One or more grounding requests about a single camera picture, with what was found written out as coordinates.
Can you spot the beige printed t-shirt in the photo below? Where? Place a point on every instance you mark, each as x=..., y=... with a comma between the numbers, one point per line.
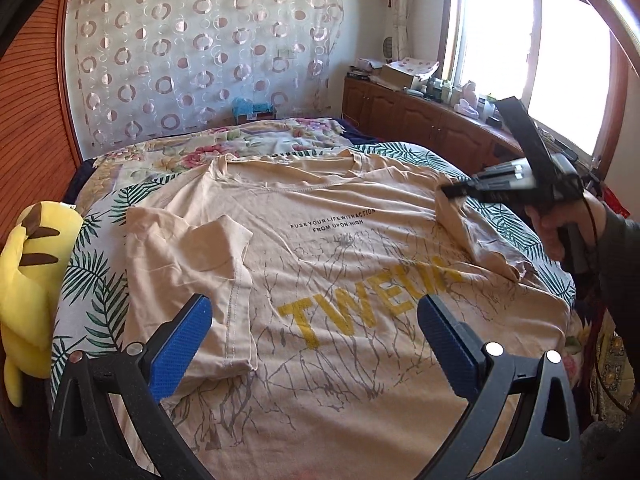
x=325, y=285

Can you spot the circle pattern sheer curtain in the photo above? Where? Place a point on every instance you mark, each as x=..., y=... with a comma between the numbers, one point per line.
x=200, y=55

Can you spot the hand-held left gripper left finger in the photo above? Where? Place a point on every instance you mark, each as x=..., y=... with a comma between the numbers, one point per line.
x=182, y=345

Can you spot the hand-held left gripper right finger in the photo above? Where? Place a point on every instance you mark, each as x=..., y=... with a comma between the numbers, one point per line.
x=447, y=345

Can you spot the yellow plush toy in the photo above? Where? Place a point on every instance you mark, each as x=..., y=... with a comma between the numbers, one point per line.
x=30, y=285

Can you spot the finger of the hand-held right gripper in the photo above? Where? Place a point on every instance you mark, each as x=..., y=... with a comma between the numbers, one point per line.
x=467, y=189

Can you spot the window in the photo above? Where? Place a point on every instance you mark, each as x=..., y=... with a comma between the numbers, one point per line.
x=540, y=50

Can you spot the floral quilt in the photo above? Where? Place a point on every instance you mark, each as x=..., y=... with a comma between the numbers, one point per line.
x=165, y=152

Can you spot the person's right forearm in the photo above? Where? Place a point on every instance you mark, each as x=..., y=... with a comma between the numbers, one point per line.
x=620, y=255

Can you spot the dark blue sheet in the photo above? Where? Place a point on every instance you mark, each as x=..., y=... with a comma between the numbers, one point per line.
x=360, y=132

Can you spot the slatted wooden panel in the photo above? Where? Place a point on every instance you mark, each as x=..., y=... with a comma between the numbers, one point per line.
x=35, y=125

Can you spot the wooden cabinet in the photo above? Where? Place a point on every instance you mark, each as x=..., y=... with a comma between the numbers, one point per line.
x=415, y=115

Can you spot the teal cloth bundle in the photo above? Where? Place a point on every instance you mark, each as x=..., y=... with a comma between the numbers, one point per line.
x=252, y=109

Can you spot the white lace window curtain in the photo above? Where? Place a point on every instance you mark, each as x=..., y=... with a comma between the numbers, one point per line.
x=400, y=5

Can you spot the person's right hand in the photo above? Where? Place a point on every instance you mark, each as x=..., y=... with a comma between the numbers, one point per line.
x=547, y=232

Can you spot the cardboard box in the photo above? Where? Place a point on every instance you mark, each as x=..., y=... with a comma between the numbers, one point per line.
x=400, y=74

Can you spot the leaf print bedsheet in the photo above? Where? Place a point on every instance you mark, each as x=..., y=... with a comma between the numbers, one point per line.
x=90, y=305

